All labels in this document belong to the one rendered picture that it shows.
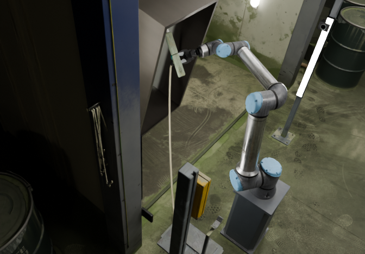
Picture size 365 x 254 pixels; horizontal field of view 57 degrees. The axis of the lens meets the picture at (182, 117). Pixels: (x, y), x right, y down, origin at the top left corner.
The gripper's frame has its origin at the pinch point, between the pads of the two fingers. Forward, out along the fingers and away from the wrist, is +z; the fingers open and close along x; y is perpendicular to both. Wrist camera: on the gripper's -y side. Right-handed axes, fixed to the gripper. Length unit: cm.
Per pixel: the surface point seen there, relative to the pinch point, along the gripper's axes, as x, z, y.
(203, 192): -61, 29, -100
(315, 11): 10, -184, 95
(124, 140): -35, 51, -57
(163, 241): -99, 49, -39
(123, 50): 3, 39, -90
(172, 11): 27.5, -4.9, -19.0
